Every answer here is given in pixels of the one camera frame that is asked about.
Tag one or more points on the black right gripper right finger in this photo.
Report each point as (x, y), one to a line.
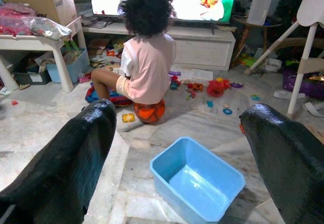
(291, 163)

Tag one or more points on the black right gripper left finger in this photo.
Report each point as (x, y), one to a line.
(58, 163)

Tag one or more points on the blue and red bag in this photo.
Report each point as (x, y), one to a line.
(91, 96)

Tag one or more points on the purple basket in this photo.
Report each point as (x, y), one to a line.
(301, 86)

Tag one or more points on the yellow square toy tile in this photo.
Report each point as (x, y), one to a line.
(128, 117)

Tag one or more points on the dark storage bin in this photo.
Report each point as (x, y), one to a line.
(33, 78)

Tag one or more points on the purple curved toy piece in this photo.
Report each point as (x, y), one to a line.
(236, 85)

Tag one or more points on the light blue plastic tub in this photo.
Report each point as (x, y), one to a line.
(197, 183)

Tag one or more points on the blue storage bin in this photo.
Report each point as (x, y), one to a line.
(73, 68)

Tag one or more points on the white plastic container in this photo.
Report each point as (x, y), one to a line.
(273, 64)

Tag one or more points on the orange ball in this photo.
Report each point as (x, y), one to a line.
(149, 112)

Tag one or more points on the red toy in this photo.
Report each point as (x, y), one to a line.
(217, 88)

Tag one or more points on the green toy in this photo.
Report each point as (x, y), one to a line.
(246, 60)

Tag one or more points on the white plastic table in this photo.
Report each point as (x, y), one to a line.
(25, 43)

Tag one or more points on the child in pink shirt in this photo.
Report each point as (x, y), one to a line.
(149, 64)

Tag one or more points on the clear plastic toy bag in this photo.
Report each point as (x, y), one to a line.
(48, 28)

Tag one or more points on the round wooden side table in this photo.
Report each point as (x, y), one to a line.
(264, 29)

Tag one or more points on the white television console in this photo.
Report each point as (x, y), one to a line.
(202, 49)

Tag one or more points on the white high chair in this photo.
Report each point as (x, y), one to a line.
(308, 9)

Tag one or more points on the pink bag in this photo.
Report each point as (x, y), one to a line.
(15, 14)

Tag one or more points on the dark green christmas tree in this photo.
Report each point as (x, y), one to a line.
(288, 6)

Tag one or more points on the white speaker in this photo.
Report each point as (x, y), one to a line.
(259, 9)

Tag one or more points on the large brown cardboard box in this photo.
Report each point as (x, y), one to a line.
(48, 5)

